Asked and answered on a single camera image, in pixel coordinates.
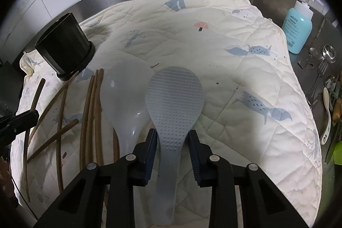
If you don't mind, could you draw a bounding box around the blue pump bottle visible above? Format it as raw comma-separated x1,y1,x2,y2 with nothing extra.
281,0,317,54

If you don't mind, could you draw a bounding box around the printed quilted mat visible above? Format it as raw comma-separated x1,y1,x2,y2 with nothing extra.
11,0,324,228

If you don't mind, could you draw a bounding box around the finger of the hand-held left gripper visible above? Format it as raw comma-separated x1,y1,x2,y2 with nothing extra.
0,110,40,147

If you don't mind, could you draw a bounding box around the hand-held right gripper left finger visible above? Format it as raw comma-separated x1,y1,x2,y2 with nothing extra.
33,129,159,228

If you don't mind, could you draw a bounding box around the group of wooden chopsticks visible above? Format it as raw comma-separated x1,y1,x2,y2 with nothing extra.
23,68,121,203

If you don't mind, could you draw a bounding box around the translucent white rice spoon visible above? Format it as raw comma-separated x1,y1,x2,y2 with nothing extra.
100,59,155,162

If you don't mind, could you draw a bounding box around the white ceramic spoon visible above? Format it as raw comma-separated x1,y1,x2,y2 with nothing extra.
319,87,333,146

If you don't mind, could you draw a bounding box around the green plastic object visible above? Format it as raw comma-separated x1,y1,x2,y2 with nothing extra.
324,139,342,166

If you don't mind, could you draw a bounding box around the metal fork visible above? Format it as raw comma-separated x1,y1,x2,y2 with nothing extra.
306,61,329,107

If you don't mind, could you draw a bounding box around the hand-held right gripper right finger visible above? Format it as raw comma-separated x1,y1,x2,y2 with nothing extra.
187,130,316,228

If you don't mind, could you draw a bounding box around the grey dimpled rice paddle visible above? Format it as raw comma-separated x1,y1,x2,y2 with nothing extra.
146,66,206,226

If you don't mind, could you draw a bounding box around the black ribbed utensil holder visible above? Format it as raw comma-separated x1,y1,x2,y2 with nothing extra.
35,12,96,81

